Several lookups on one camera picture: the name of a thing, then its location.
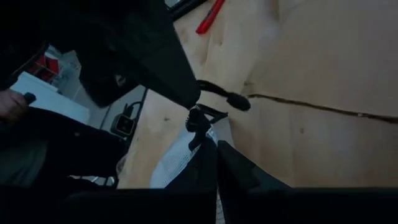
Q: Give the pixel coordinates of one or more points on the person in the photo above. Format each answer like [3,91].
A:
[62,146]

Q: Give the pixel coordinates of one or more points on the person's hand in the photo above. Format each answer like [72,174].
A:
[11,104]

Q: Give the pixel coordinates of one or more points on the white paper sheet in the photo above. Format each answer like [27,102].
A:
[53,99]

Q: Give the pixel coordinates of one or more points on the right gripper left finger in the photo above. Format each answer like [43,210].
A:
[199,168]

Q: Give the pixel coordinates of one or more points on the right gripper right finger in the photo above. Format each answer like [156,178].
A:
[239,174]

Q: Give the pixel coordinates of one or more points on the white plastic bag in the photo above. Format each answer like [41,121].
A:
[174,165]

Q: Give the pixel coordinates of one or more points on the red box cutter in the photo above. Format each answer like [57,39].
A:
[210,17]

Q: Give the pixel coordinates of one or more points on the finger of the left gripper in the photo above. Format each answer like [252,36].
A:
[174,68]

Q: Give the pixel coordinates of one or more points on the black power adapter box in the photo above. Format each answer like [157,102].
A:
[123,125]

